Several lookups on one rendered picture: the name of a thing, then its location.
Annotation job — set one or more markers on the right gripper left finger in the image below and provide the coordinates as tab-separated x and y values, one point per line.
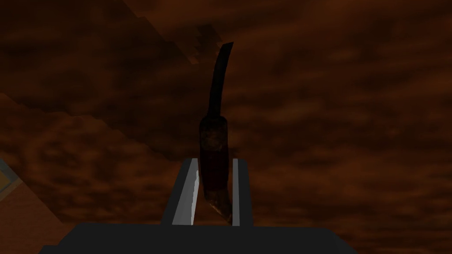
183	197

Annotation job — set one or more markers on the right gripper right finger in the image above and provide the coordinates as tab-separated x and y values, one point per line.
241	197

